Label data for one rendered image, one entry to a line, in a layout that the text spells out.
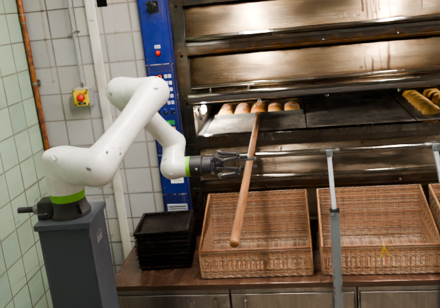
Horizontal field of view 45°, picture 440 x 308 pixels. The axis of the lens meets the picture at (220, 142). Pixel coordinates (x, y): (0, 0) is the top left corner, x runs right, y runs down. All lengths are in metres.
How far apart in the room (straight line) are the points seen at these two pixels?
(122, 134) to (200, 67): 1.11
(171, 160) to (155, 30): 0.82
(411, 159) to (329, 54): 0.71
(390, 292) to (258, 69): 1.28
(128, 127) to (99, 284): 0.57
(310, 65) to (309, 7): 0.30
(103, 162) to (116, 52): 1.28
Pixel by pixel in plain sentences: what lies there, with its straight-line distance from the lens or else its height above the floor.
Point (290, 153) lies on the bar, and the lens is 2.55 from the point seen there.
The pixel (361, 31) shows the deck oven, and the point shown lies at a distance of 2.85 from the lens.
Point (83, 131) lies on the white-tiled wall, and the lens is 3.13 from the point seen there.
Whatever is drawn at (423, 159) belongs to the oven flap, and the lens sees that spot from 3.02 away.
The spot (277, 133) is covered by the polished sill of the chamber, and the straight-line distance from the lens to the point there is 2.91.
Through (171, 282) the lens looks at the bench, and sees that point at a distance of 2.72.
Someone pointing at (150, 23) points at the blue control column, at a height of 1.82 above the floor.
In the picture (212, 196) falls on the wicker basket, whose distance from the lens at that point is 3.01.
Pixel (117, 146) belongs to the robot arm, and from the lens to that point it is 1.85.
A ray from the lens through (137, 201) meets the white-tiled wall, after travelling 3.16.
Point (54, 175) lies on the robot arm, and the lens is 1.92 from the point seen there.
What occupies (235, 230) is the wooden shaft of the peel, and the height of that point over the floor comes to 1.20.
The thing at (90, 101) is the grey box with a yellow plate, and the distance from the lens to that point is 3.00.
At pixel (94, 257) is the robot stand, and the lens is 1.97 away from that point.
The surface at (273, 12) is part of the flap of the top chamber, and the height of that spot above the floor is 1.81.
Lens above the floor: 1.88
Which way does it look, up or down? 15 degrees down
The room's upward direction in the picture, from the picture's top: 6 degrees counter-clockwise
